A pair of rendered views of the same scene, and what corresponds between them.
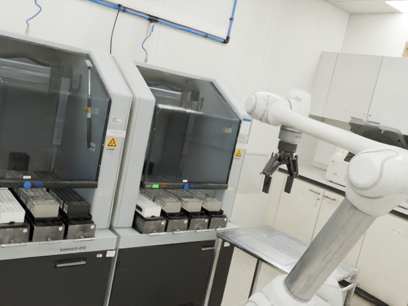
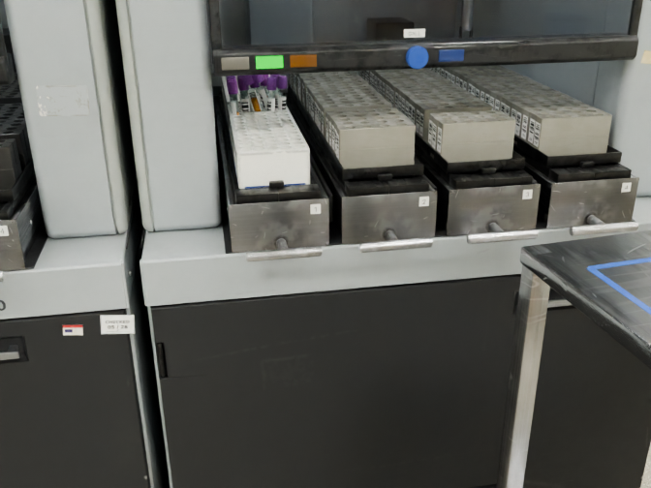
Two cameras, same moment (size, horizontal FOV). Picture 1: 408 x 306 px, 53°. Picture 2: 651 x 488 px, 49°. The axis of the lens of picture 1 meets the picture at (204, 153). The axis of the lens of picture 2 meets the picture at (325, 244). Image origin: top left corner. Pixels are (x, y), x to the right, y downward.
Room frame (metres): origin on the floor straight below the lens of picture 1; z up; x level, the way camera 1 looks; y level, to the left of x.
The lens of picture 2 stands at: (1.34, -0.32, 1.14)
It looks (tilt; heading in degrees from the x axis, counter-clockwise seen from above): 24 degrees down; 30
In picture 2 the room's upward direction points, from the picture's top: straight up
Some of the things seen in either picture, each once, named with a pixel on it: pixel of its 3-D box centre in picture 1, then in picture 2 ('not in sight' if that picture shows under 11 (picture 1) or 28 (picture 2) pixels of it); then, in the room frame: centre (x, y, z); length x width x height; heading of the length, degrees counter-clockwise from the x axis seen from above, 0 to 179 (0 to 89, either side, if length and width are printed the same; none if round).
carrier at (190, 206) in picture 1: (193, 206); (476, 139); (2.34, 0.00, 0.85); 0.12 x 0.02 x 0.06; 129
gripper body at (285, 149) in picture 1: (285, 152); not in sight; (1.64, -0.32, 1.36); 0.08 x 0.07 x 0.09; 130
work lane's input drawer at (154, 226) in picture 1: (127, 204); (259, 152); (2.33, 0.38, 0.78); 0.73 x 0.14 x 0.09; 40
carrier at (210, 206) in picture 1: (212, 206); (572, 135); (2.44, -0.12, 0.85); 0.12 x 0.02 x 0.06; 129
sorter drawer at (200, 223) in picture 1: (169, 204); (426, 143); (2.52, 0.15, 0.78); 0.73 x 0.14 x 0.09; 40
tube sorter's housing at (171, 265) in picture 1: (144, 189); (361, 104); (2.63, 0.33, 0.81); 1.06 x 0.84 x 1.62; 40
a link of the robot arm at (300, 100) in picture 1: (294, 107); not in sight; (1.63, -0.31, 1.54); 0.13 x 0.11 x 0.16; 123
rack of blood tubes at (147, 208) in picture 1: (139, 204); (264, 143); (2.22, 0.30, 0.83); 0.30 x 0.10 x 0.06; 40
